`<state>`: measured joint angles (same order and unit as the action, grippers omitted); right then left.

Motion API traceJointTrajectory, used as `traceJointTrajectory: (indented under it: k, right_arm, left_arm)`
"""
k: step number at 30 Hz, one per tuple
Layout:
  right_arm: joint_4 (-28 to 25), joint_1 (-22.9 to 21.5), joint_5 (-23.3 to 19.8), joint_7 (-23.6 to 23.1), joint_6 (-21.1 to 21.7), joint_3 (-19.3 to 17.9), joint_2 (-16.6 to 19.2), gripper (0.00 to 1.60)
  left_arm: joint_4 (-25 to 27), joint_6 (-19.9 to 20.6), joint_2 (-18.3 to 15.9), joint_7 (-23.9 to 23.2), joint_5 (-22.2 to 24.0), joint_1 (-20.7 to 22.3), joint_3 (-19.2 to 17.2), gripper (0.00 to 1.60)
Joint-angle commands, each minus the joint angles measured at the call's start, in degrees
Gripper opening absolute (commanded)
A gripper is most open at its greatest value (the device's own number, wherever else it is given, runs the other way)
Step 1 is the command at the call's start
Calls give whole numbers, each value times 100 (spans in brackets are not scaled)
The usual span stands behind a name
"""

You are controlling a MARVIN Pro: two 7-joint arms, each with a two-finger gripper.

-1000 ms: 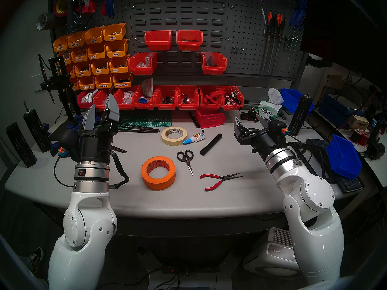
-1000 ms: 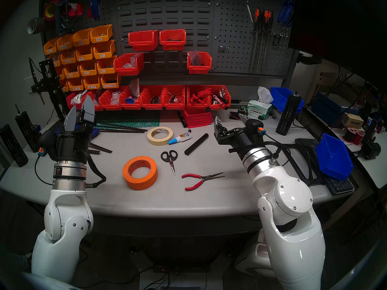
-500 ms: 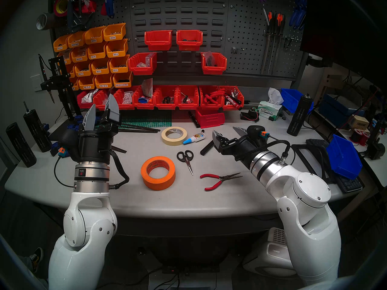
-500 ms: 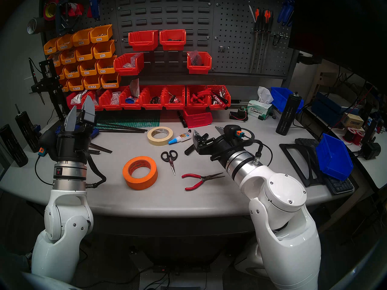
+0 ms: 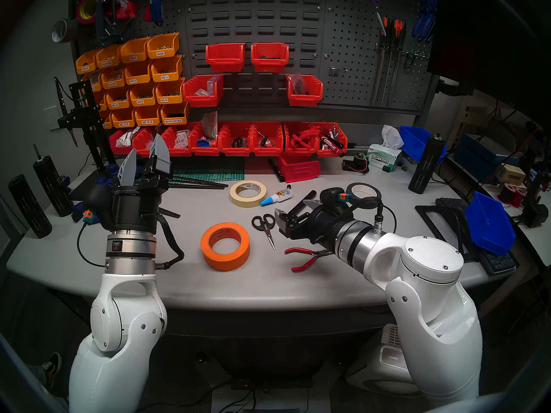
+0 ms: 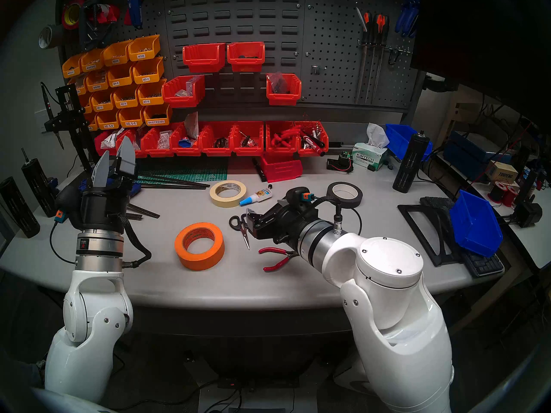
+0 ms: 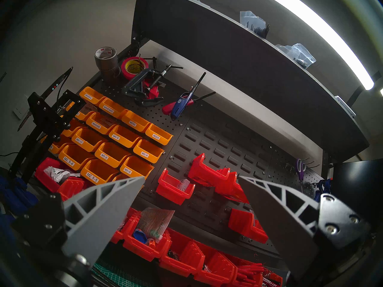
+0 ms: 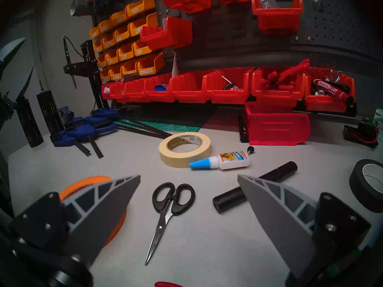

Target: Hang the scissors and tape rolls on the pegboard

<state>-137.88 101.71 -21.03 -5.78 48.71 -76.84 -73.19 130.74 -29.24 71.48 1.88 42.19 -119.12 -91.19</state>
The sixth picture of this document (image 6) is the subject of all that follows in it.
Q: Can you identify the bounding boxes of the red handled pliers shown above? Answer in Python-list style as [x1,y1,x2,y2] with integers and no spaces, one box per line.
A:
[258,247,297,273]

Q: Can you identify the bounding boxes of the orange tape roll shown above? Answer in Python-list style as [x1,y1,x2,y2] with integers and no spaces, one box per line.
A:
[174,222,225,271]

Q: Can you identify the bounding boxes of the black cylinder with thin tip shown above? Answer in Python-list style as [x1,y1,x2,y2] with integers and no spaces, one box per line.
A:
[21,148,59,218]

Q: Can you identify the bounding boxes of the orange bin M3X3X4 label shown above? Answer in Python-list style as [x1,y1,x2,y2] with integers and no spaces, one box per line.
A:
[62,55,84,78]

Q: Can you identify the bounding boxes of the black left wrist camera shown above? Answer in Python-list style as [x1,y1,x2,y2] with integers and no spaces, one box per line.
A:
[55,186,83,228]

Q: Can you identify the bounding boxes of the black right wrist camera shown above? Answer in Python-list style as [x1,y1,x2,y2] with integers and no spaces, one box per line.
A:
[286,187,315,207]

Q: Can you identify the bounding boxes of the Kimtech tissue box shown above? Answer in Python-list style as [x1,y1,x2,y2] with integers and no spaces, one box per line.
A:
[352,123,390,172]

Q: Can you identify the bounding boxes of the black cylinder with cap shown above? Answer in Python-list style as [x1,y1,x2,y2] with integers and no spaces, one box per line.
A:
[393,131,430,194]

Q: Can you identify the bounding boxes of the black electronics module with wires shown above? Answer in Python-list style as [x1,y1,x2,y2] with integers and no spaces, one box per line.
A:
[326,152,354,173]

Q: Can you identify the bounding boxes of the black flat strip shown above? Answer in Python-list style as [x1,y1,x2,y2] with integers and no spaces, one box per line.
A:
[139,183,207,190]
[146,174,210,189]
[127,203,161,219]

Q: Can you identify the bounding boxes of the black handled scissors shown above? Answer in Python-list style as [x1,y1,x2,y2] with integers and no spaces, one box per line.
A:
[229,213,251,250]

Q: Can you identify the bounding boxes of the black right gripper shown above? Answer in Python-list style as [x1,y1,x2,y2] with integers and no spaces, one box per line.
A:
[248,201,317,250]

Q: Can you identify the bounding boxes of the orange bin M3-12 label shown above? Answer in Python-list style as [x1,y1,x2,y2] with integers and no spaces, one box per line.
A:
[90,91,116,112]

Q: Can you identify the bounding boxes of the black keyboard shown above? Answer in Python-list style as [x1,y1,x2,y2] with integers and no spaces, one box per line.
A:
[420,196,505,278]

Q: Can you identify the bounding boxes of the grey pegboard wall panel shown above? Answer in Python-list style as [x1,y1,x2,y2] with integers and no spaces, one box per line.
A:
[58,0,420,111]

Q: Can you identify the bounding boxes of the dark blue crate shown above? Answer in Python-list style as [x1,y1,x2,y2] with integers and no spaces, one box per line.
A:
[443,132,491,180]

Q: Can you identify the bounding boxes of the dark metal C-clamp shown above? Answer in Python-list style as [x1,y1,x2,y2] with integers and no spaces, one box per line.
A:
[77,0,112,51]

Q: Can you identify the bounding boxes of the orange bin M2.5-5 label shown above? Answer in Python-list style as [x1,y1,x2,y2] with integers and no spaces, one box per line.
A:
[118,107,146,128]

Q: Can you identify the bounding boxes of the blue plastic bin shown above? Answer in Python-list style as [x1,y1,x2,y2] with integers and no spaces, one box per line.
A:
[384,124,433,161]
[450,190,503,258]

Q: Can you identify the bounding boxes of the black tape roll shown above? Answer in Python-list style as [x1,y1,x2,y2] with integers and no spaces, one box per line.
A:
[326,182,363,209]

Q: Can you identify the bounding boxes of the black monitor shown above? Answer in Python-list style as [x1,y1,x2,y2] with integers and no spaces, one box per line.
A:
[411,0,551,129]

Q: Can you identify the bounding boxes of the grey duct tape roll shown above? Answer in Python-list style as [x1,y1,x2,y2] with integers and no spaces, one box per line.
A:
[38,24,65,50]

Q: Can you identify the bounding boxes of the orange bin M3X6 label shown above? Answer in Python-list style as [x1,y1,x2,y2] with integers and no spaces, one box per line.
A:
[128,35,161,61]

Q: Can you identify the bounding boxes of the orange bin M3-6 label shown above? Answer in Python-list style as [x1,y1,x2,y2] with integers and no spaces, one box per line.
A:
[138,80,167,106]

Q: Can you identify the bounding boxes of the orange bin M3-8 label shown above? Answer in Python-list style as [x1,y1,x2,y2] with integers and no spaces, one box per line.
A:
[113,85,140,108]

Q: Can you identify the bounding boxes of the file with orange black handle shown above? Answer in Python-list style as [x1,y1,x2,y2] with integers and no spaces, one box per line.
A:
[356,12,372,104]
[373,15,390,104]
[365,14,382,104]

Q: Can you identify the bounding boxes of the plain black cylinder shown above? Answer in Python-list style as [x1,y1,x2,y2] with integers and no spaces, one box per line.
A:
[0,177,40,239]

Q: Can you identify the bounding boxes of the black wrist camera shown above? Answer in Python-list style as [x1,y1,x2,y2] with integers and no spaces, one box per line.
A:
[55,186,83,228]
[286,187,315,207]

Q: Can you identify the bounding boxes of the black triangular stand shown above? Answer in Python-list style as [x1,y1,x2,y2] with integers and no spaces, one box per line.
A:
[397,203,463,267]

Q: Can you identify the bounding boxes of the black power adapter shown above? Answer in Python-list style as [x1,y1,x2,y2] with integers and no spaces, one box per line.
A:
[514,201,543,228]

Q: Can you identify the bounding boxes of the orange bin M3X8 BAD label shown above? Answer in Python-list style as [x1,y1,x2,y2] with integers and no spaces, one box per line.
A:
[80,49,105,73]

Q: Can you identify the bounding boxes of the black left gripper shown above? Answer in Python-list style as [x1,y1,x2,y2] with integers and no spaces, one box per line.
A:
[80,137,138,232]

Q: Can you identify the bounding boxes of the red plastic parts bin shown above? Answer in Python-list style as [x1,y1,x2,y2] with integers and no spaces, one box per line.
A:
[232,121,264,156]
[95,130,123,157]
[141,125,175,157]
[171,123,203,157]
[265,121,300,155]
[266,73,302,106]
[115,129,145,158]
[297,122,329,157]
[227,41,266,73]
[162,75,206,108]
[199,122,236,156]
[260,154,303,183]
[183,43,226,74]

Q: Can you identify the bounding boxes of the orange bin M4X4X6 label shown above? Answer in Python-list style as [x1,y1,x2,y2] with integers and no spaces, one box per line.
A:
[85,70,110,92]

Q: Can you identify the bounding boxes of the beige masking tape roll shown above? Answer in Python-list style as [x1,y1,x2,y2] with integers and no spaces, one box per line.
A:
[210,180,248,208]

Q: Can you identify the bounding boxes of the green cutting mat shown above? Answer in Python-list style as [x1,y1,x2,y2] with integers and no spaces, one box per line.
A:
[137,156,229,185]

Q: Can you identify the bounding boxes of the glue bottle with blue tip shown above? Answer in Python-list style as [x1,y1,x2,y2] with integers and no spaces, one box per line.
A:
[239,188,274,207]

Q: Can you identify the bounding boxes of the red yellow tape roll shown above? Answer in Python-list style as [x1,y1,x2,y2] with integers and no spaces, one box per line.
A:
[60,0,87,31]

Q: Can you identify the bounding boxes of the orange bin M3-4 label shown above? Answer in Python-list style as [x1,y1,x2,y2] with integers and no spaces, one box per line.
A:
[133,57,165,84]

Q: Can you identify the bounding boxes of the blue handled pliers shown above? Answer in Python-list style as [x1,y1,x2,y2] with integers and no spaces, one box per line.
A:
[395,3,415,35]

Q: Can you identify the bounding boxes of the orange bin M4-0.7X6 HEX label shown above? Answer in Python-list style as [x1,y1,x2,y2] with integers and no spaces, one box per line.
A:
[143,103,173,126]

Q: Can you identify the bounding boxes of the orange bin M4-6 label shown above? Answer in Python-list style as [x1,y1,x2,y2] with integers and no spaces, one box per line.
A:
[108,64,135,88]

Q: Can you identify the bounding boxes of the metal tool holder rack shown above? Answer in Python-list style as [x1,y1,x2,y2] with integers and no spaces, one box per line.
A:
[358,40,414,55]

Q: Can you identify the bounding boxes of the orange bin M2.5-6 label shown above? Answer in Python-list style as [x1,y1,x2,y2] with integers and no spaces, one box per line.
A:
[96,111,121,130]

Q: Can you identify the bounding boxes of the small cardboard box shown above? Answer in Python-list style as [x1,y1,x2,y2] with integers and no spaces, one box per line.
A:
[486,160,518,185]

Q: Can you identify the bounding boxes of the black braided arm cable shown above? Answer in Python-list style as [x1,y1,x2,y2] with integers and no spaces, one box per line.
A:
[118,212,152,269]

